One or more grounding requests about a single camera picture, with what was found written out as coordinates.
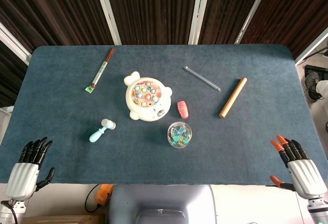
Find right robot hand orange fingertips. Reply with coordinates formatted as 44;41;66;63
269;134;325;200

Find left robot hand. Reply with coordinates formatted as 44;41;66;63
5;136;56;200

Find light blue toy hammer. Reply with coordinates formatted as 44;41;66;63
89;118;116;142

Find white whack-a-mole toy game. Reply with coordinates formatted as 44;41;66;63
124;71;172;122

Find cardboard box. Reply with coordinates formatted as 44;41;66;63
23;214;105;224

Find blue table cloth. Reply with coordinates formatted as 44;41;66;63
0;44;328;186

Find orange device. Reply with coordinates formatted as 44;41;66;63
96;184;115;207

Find white trouser leg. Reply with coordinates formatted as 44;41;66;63
315;79;328;97

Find black grey sneaker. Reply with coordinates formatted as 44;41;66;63
304;72;321;104

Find dark brown slatted panel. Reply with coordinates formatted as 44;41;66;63
240;0;328;58
102;0;203;46
0;40;29;108
0;0;115;66
198;0;267;45

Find wooden rolling pin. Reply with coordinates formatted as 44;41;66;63
219;77;248;118

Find black flat case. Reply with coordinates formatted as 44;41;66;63
304;64;328;73

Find chopsticks in paper sleeve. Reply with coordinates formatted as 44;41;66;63
84;47;115;93

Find clear box of binder clips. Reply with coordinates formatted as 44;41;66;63
167;121;193;148

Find pink oblong toy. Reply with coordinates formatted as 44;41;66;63
177;100;190;119

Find clear glass test tube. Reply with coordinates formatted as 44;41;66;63
184;66;222;93

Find grey robot torso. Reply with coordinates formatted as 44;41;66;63
109;184;218;224

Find black floor cable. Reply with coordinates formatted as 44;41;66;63
85;184;103;213

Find white screen frame post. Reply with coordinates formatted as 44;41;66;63
234;0;274;45
92;0;121;45
0;21;33;66
188;0;212;45
294;26;328;66

